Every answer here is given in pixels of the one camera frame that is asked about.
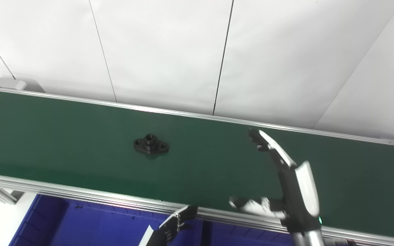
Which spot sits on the black flange part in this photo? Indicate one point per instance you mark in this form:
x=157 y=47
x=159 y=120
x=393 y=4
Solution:
x=150 y=145

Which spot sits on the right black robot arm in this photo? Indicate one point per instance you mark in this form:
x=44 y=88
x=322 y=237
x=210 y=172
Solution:
x=308 y=239

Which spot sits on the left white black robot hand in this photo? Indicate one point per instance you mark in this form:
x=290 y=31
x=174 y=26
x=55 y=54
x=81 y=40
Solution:
x=169 y=227

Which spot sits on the grey conveyor end housing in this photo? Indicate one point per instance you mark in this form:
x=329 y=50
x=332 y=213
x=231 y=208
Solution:
x=9 y=83

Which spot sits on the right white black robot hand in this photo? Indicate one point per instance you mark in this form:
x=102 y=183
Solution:
x=296 y=198

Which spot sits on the blue plastic bin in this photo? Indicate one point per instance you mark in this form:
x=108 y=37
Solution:
x=245 y=237
x=91 y=225

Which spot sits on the green conveyor belt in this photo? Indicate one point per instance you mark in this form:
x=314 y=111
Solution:
x=80 y=143

